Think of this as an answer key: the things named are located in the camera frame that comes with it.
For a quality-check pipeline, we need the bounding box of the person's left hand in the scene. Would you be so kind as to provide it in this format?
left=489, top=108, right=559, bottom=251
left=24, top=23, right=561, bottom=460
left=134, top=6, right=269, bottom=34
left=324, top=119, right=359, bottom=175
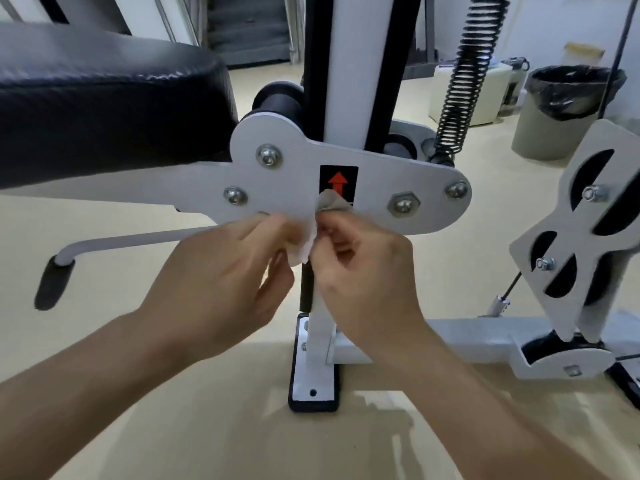
left=137, top=212, right=302, bottom=367

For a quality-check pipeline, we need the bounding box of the black padded seat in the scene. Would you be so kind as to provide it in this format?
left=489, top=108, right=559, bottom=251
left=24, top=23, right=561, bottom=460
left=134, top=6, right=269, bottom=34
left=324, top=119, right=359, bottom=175
left=0, top=22, right=240, bottom=191

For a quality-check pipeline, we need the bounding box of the person's left forearm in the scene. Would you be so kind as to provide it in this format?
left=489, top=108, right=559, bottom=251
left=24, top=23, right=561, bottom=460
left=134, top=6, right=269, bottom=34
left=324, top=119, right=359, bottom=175
left=0, top=314, right=201, bottom=480

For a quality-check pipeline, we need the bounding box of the dark water bottle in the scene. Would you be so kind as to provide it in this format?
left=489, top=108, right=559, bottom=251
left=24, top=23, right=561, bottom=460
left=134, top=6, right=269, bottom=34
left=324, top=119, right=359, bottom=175
left=502, top=57, right=531, bottom=115

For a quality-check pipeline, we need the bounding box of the white cleaning wipe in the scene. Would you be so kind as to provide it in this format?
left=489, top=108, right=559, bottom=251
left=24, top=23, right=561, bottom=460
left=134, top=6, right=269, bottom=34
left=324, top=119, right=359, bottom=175
left=287, top=189, right=353, bottom=267

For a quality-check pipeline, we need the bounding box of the person's right hand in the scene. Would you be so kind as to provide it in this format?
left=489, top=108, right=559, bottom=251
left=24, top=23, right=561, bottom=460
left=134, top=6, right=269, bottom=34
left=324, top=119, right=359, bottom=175
left=309, top=210, right=432, bottom=367

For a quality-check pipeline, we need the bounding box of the person's right forearm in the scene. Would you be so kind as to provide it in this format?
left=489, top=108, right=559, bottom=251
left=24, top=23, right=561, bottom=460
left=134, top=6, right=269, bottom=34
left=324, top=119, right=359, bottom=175
left=389, top=334, right=601, bottom=480

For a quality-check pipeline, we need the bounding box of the trash bin with black bag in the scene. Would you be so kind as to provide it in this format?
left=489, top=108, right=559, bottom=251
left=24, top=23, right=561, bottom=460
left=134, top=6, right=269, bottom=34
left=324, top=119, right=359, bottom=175
left=511, top=65, right=627, bottom=161

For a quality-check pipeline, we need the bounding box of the grey staircase with railing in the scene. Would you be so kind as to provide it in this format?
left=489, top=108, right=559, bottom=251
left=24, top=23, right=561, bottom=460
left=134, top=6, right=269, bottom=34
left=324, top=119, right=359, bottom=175
left=205, top=0, right=306, bottom=68

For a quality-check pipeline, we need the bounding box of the small wooden block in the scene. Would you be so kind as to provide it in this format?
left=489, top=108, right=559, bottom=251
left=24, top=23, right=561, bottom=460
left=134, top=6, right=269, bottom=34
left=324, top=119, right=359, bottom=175
left=563, top=42, right=606, bottom=65

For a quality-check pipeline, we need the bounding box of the cream white storage box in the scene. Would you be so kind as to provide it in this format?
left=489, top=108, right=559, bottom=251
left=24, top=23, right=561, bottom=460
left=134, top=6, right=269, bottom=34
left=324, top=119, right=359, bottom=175
left=429, top=62, right=513, bottom=127

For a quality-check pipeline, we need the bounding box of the white gym machine frame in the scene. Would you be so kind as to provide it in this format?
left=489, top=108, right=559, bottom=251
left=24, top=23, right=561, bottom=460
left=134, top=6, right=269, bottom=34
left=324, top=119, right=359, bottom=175
left=0, top=0, right=640, bottom=415

